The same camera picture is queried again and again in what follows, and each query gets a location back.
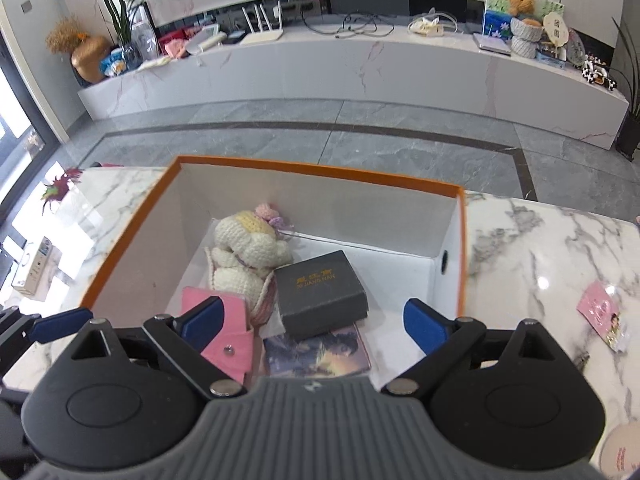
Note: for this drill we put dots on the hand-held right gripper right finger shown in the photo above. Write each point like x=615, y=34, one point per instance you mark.
x=425, y=326

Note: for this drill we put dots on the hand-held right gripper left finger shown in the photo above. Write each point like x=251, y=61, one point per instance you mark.
x=205, y=321

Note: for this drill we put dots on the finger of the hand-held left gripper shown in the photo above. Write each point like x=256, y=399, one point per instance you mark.
x=60, y=325

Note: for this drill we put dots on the pink pouch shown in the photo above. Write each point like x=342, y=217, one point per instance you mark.
x=235, y=352

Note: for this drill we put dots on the white crochet doll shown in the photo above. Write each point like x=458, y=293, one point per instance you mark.
x=245, y=245

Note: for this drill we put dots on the black gift box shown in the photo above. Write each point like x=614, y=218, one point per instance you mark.
x=320, y=295

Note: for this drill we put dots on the dark picture card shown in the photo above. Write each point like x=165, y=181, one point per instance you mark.
x=315, y=355

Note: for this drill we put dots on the orange cardboard box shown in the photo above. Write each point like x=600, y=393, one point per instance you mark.
x=325, y=200

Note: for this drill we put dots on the small white product box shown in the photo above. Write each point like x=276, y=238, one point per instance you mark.
x=32, y=270

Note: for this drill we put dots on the red leaf ornament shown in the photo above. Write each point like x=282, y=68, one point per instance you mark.
x=60, y=187

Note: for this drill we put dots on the pink card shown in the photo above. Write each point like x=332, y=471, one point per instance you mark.
x=597, y=300

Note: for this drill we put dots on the gold vase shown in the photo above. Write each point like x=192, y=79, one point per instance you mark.
x=91, y=62

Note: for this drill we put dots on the blue snack packet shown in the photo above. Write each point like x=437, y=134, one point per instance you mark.
x=114, y=64

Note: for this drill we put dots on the white marble tv cabinet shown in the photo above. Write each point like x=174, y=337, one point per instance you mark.
x=350, y=70

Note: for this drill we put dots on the pink cloth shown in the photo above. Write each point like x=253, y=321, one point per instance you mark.
x=176, y=50

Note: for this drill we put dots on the glass vase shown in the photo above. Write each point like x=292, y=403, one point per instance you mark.
x=131, y=57

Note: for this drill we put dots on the clear plastic bag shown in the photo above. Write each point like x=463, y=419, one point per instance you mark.
x=146, y=42

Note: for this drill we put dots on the white router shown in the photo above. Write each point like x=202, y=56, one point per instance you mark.
x=262, y=37

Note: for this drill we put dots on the flat white device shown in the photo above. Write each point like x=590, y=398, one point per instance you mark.
x=492, y=44

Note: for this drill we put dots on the dried flower bunch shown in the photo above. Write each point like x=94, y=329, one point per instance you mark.
x=65, y=35

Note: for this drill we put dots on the white charger bundle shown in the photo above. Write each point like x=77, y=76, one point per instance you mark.
x=427, y=26

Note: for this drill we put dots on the cow figurines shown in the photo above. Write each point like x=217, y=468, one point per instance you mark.
x=599, y=74

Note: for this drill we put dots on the green leafy plant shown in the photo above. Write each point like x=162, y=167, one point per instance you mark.
x=122, y=15

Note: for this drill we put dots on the round paper fan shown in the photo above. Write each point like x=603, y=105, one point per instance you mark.
x=556, y=27

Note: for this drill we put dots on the brown teddy bear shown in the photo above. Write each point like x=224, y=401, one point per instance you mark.
x=520, y=2

